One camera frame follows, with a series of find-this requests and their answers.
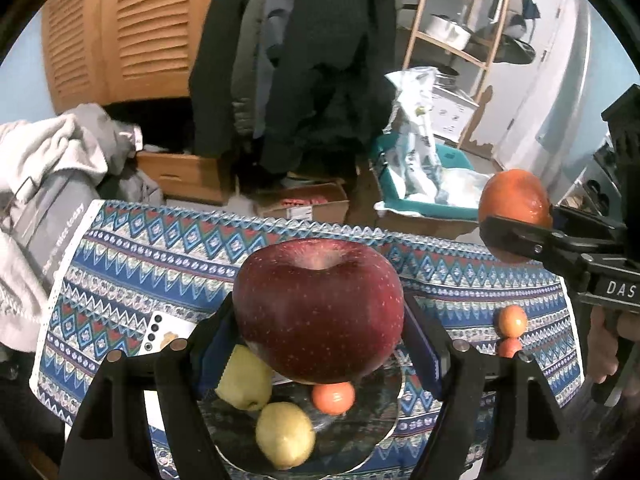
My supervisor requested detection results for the plain cardboard box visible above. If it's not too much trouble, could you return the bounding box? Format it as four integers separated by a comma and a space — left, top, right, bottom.
375, 205, 481, 241

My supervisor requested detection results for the person's right hand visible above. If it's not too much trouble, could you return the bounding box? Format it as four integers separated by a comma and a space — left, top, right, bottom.
585, 306, 640, 383

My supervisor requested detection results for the grey garment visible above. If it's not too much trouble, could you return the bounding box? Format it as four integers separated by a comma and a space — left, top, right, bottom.
60, 104, 166, 206

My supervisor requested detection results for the grey printed sweatshirt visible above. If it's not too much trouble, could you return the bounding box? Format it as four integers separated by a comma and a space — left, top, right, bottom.
10, 170, 101, 281

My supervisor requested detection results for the black jacket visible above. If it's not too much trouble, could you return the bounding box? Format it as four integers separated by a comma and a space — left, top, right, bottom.
187, 0, 261, 156

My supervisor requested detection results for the black long coat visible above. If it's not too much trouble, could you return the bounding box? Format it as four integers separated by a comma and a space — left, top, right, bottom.
260, 0, 401, 176

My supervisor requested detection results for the large dark red apple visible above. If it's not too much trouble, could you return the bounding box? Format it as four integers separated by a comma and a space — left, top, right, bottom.
232, 239, 406, 386

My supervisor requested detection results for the yellow lemon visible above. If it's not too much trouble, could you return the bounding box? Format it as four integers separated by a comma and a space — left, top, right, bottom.
255, 401, 317, 470

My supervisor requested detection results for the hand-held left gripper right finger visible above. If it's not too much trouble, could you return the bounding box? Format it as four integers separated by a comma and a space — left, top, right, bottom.
400, 292, 571, 480

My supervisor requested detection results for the white cooking pot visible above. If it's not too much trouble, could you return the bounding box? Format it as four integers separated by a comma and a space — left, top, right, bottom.
425, 14, 473, 51

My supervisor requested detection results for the printed plastic bag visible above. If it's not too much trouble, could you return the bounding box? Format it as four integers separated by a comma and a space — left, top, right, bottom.
385, 67, 443, 198

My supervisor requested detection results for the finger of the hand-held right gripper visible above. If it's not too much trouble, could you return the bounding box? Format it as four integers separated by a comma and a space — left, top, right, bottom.
550, 205, 626, 256
479, 214, 591, 291

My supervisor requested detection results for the dark reflective plate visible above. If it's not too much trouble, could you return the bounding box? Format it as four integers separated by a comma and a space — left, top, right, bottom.
200, 347, 405, 476

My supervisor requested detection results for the white smartphone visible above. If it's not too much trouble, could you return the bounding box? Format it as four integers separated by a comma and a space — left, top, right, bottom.
140, 311, 198, 356

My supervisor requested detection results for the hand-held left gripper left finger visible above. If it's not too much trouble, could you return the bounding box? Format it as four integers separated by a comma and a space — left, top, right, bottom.
59, 300, 241, 480

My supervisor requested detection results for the cardboard box with red label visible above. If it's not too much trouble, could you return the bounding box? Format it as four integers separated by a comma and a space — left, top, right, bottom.
255, 180, 351, 223

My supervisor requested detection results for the small orange tangerine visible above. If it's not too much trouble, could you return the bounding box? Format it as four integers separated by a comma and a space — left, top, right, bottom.
494, 305, 529, 338
311, 381, 357, 415

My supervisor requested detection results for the large orange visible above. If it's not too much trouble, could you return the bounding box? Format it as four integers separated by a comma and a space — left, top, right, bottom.
477, 169, 555, 263

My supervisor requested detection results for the wooden drawer box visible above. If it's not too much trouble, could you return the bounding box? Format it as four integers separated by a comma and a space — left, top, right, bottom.
135, 151, 236, 206

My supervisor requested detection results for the wooden louvered wardrobe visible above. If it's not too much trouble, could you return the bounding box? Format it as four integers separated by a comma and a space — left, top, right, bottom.
40, 0, 226, 113

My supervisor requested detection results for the white plastic bag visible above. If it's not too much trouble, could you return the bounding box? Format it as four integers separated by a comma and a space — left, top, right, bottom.
440, 170, 493, 208

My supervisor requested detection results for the grey jacket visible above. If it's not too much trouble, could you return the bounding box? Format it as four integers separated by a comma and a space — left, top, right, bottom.
232, 0, 301, 138

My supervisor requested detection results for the dark pan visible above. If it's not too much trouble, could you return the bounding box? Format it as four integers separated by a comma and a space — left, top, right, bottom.
500, 35, 536, 66

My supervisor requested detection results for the wooden shelf rack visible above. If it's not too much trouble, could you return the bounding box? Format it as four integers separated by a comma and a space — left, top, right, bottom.
395, 0, 516, 146

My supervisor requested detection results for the blue patterned tablecloth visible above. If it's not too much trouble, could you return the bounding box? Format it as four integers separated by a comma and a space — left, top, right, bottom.
29, 199, 586, 480

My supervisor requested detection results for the yellow-green pear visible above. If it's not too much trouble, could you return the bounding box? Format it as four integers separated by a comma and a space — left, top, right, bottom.
215, 344, 275, 411

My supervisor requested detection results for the teal plastic bin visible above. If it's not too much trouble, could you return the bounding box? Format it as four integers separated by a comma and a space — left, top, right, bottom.
372, 134, 478, 211

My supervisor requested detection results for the small metal pot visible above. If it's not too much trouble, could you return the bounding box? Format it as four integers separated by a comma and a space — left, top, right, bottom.
432, 66, 461, 88

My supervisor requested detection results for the white fleece robe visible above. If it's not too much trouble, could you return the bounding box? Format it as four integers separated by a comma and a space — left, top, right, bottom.
0, 120, 76, 351

